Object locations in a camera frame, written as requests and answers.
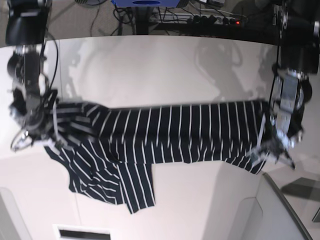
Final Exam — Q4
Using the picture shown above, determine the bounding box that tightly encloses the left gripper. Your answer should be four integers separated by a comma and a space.
247, 125, 304, 170

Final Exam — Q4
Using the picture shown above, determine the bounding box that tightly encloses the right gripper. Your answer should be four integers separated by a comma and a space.
9, 100, 65, 153

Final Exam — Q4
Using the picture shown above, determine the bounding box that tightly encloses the navy white striped t-shirt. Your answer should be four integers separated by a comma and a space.
45, 100, 269, 214

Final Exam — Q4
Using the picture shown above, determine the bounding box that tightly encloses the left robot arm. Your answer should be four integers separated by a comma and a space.
247, 0, 320, 170

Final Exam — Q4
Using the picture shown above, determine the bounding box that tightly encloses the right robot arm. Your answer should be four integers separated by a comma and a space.
5, 0, 62, 152

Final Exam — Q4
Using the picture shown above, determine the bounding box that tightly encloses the grey partition panel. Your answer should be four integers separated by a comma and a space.
202, 173, 312, 240

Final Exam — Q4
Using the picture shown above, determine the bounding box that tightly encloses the white slotted box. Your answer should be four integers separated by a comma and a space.
53, 224, 112, 240

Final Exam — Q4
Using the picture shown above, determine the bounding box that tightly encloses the red lit power strip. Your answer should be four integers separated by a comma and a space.
150, 12, 248, 26

